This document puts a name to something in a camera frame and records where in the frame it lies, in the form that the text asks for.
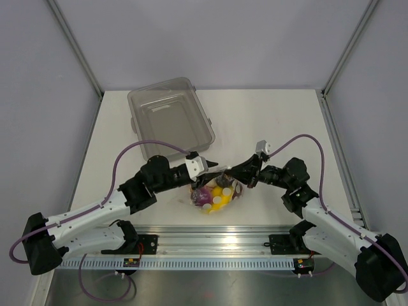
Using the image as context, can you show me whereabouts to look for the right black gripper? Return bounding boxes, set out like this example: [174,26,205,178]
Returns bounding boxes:
[225,154,293,191]

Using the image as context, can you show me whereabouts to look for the dark round toy fruit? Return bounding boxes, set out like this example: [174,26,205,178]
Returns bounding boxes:
[215,175,233,188]

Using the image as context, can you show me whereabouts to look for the clear zip top bag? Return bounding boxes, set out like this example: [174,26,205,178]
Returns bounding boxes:
[176,171,244,214]

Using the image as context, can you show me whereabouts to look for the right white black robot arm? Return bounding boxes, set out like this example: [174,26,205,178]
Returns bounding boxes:
[226,154,407,302]

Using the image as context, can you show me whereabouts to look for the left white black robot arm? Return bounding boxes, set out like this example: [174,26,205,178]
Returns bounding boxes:
[22,154,217,275]

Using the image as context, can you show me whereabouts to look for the clear grey plastic bin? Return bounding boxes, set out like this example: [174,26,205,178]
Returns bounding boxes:
[127,77,215,152]

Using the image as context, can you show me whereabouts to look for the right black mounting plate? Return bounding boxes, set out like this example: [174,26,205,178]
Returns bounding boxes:
[268,234,311,255]

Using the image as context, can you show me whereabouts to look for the black mounting plate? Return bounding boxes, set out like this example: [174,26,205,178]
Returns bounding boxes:
[268,234,311,255]
[101,234,159,255]

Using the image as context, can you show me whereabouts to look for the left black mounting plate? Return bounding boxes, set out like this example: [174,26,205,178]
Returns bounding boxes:
[101,234,159,255]

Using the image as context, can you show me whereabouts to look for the right small circuit board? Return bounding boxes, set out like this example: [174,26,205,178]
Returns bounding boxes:
[296,258,315,270]

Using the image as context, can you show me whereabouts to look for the small circuit board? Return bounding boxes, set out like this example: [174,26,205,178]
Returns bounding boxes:
[296,258,315,270]
[123,258,140,268]

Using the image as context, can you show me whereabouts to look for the left small circuit board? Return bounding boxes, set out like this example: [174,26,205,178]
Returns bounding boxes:
[123,258,140,268]

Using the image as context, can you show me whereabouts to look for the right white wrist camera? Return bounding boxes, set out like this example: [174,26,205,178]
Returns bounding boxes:
[255,140,271,157]

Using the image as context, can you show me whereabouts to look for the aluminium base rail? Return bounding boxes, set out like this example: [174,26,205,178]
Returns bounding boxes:
[43,224,390,258]

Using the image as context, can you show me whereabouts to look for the white slotted cable duct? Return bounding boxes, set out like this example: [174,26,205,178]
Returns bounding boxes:
[58,256,295,271]

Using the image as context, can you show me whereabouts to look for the right aluminium frame post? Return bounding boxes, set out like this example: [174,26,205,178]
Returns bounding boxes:
[321,0,381,98]

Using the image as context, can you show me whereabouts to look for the aluminium frame post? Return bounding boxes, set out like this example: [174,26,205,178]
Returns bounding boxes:
[45,0,104,101]
[321,0,381,98]

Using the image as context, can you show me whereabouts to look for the left aluminium frame post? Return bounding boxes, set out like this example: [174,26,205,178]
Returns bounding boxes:
[45,0,104,101]

